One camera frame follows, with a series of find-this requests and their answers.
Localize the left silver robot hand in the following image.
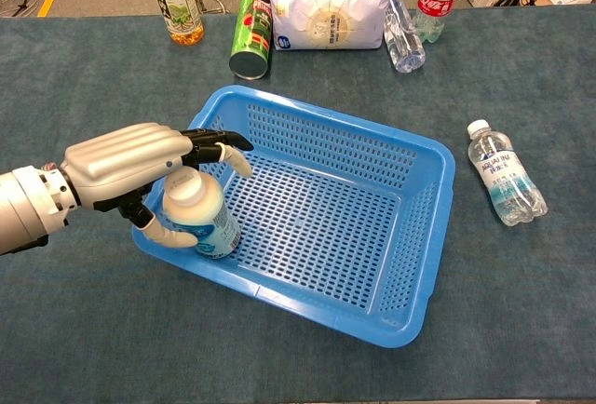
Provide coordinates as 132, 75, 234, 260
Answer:
60, 122, 255, 249

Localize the milky drink bottle white cap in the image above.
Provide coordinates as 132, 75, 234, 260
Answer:
161, 166, 242, 260

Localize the small Aquafina water bottle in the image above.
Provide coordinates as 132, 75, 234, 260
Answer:
467, 118, 549, 227

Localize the blue perforated plastic basket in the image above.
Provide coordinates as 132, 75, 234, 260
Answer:
130, 85, 457, 349

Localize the teal felt table cloth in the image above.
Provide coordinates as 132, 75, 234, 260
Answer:
0, 3, 596, 403

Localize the amber tea bottle green label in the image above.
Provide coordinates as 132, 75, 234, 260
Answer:
139, 0, 206, 47

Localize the green Pringles can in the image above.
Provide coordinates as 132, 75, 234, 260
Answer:
228, 0, 273, 81

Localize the white paper food bag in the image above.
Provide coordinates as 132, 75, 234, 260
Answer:
268, 0, 391, 51

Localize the clear unlabelled plastic bottle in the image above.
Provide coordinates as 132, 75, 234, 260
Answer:
382, 0, 427, 74

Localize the clear bottle red label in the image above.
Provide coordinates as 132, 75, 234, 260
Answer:
413, 0, 463, 45

